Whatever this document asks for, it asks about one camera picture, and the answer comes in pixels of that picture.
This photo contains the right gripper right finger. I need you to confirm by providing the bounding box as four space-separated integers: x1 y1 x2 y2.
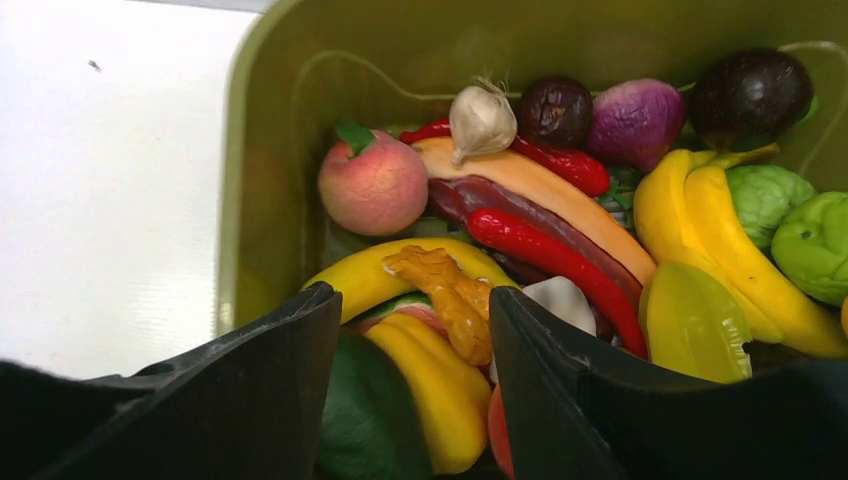
490 287 847 479

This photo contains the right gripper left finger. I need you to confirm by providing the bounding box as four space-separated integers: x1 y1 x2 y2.
1 282 341 479

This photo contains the white toy garlic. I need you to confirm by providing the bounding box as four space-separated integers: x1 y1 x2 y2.
448 75 518 166

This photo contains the toy cucumber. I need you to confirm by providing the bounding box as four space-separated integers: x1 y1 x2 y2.
316 328 433 480

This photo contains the green yellow starfruit slice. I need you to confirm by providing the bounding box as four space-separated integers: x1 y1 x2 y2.
639 262 753 384

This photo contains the toy fried chicken drumstick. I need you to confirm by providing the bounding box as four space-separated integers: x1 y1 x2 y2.
382 245 493 367

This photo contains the yellow toy banana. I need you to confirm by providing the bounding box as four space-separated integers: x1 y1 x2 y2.
633 144 847 359
304 237 517 324

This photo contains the red toy chili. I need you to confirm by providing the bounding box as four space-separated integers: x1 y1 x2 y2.
467 208 649 360
398 118 611 197

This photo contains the toy hot dog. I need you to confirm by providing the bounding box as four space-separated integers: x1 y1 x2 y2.
402 134 656 307

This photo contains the small pink toy peach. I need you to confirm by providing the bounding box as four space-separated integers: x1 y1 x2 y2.
317 122 428 237

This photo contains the green toy pepper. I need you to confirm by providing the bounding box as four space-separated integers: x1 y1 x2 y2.
726 165 817 251
771 191 847 306

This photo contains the purple toy onion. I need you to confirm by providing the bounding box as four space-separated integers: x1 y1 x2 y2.
584 78 686 173

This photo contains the olive green plastic bin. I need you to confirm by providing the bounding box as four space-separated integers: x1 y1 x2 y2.
214 1 847 334

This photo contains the dark purple toy plum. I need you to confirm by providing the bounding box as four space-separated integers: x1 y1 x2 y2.
687 48 814 152

